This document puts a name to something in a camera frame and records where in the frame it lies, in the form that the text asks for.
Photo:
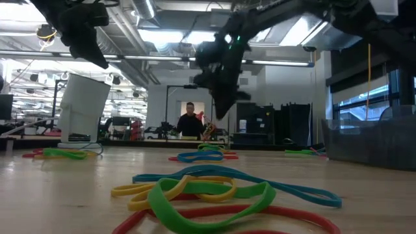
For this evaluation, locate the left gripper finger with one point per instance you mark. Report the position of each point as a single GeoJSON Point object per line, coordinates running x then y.
{"type": "Point", "coordinates": [91, 53]}

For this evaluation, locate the green rubber band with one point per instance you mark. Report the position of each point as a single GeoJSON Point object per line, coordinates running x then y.
{"type": "Point", "coordinates": [65, 153]}
{"type": "Point", "coordinates": [161, 204]}
{"type": "Point", "coordinates": [203, 148]}
{"type": "Point", "coordinates": [297, 152]}

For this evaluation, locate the long blue rubber band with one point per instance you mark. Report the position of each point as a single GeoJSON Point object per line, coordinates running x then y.
{"type": "Point", "coordinates": [146, 178]}

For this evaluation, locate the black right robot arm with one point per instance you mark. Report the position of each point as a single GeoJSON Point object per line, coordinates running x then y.
{"type": "Point", "coordinates": [357, 19]}

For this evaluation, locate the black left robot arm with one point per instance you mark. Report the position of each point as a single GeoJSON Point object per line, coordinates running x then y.
{"type": "Point", "coordinates": [48, 5]}

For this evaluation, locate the black background robot arm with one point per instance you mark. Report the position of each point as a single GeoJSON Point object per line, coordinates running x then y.
{"type": "Point", "coordinates": [162, 128]}

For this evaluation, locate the grey translucent plastic bin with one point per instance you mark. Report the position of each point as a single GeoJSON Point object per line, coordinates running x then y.
{"type": "Point", "coordinates": [373, 146]}

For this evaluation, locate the white canister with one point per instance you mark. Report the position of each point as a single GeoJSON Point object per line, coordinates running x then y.
{"type": "Point", "coordinates": [242, 126]}

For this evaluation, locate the black cabinet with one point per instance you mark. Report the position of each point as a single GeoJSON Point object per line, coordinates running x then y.
{"type": "Point", "coordinates": [295, 123]}
{"type": "Point", "coordinates": [256, 123]}

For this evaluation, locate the person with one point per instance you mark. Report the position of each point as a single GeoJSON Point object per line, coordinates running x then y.
{"type": "Point", "coordinates": [190, 125]}

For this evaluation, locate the linear ceiling light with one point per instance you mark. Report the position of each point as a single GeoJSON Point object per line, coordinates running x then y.
{"type": "Point", "coordinates": [32, 53]}
{"type": "Point", "coordinates": [279, 62]}

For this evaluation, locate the grey ceiling box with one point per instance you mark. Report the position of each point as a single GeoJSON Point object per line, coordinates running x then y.
{"type": "Point", "coordinates": [219, 18]}

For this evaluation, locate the red tool cart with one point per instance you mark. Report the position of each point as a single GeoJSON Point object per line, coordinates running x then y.
{"type": "Point", "coordinates": [136, 130]}

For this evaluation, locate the black monitor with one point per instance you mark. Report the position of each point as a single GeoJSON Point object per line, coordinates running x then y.
{"type": "Point", "coordinates": [6, 107]}

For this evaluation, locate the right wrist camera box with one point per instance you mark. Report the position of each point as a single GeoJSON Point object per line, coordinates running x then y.
{"type": "Point", "coordinates": [209, 53]}

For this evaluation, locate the grey wall vent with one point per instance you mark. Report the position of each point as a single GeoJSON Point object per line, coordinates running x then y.
{"type": "Point", "coordinates": [193, 79]}

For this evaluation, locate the black gantry frame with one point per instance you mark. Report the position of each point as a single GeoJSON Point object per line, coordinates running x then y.
{"type": "Point", "coordinates": [190, 86]}

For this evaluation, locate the silver ventilation duct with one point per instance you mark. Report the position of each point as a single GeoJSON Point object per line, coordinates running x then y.
{"type": "Point", "coordinates": [144, 8]}

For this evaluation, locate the black security camera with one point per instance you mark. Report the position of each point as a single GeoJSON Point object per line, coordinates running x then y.
{"type": "Point", "coordinates": [309, 48]}

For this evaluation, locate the black rig post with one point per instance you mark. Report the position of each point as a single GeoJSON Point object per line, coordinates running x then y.
{"type": "Point", "coordinates": [406, 91]}

